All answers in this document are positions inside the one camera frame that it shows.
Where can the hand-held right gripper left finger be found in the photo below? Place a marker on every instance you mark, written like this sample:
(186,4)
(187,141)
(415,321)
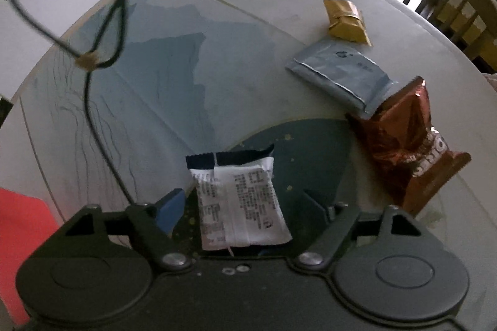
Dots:
(171,208)

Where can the white and navy snack packet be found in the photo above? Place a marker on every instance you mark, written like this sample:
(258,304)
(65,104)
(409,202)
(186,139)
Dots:
(240,206)

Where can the reddish brown cookie packet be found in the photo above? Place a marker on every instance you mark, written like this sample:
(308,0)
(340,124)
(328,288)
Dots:
(403,144)

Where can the red object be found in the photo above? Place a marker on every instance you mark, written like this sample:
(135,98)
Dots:
(23,238)

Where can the gold snack packet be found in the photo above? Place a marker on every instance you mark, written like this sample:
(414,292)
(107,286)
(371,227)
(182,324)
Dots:
(345,24)

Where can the grey-blue flat packet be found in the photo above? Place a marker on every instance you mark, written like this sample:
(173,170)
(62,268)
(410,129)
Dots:
(341,73)

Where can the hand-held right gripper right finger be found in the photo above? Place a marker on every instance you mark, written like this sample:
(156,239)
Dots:
(320,208)

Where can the yellow chair cushion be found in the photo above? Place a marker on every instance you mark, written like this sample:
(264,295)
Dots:
(471,30)

